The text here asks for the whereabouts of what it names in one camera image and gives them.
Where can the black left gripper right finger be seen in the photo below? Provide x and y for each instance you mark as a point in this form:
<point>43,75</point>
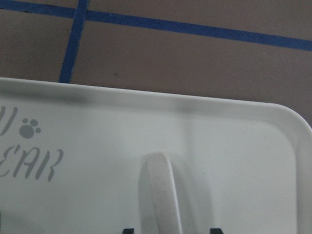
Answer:
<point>216,231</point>

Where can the white plastic tray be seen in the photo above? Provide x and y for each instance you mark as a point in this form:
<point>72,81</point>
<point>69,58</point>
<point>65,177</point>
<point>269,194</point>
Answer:
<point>70,157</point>

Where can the blue tape strip crosswise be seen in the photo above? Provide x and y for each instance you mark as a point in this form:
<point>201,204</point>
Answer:
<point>159,24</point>

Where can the blue tape strip lengthwise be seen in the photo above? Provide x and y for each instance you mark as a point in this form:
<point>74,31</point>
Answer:
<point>73,42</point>

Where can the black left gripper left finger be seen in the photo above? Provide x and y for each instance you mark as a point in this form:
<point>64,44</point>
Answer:
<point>128,231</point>

